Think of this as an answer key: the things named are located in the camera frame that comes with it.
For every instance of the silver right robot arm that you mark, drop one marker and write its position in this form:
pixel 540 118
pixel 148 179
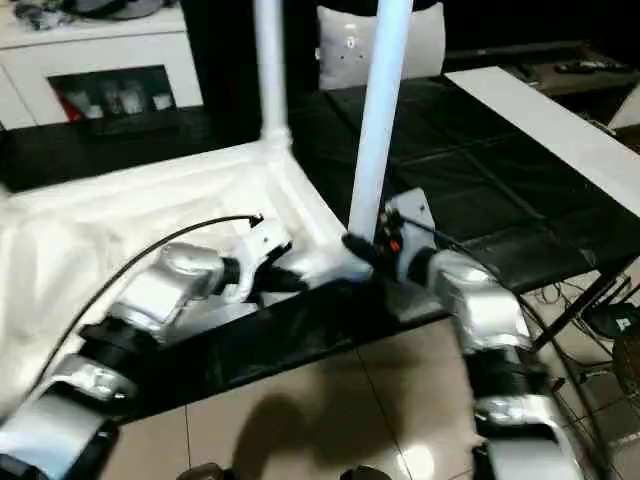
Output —
pixel 480 310

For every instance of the white board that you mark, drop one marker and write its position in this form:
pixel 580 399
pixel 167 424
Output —
pixel 550 120

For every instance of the grey cushion with holes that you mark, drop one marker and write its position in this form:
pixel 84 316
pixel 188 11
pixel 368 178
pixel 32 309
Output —
pixel 425 45

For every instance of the white plastic upturned table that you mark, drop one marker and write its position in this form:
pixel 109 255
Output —
pixel 475 165

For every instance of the black screen with red light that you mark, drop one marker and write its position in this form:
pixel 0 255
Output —
pixel 515 50

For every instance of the dark robot leg part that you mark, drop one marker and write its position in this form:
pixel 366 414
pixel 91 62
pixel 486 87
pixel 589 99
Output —
pixel 205 472
pixel 365 474

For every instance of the black cabinet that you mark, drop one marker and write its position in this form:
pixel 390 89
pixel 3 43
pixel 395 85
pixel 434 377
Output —
pixel 225 60

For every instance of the white plastic table leg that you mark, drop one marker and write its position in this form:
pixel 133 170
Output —
pixel 272 65
pixel 380 100

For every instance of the white cabinet with glass doors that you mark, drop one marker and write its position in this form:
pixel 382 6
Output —
pixel 100 50

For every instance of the black remote control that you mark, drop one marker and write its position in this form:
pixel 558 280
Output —
pixel 590 66

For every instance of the red bottle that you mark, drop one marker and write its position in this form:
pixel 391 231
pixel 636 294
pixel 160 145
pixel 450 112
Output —
pixel 67 107

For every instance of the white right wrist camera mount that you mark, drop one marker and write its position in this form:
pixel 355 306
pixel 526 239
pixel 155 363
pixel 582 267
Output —
pixel 412 205

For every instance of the white cup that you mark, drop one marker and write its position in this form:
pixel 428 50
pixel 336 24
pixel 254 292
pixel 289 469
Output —
pixel 161 101

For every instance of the black floor stand foot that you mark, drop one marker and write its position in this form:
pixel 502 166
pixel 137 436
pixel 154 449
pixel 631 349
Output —
pixel 575 315

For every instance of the brown round wicker object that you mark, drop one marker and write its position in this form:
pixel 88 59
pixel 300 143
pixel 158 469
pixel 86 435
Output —
pixel 627 365

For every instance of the black box with white label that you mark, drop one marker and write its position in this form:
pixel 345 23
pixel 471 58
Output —
pixel 617 320

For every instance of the white plastic table top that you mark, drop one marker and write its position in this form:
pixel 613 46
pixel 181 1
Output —
pixel 100 215

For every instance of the dark clutter pile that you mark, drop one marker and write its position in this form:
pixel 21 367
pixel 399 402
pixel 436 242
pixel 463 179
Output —
pixel 40 12

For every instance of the white angled panel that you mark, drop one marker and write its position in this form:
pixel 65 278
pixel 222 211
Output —
pixel 627 110

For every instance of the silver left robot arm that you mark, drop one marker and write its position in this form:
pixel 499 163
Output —
pixel 150 295

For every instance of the grey rice cooker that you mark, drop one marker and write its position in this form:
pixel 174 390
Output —
pixel 120 5

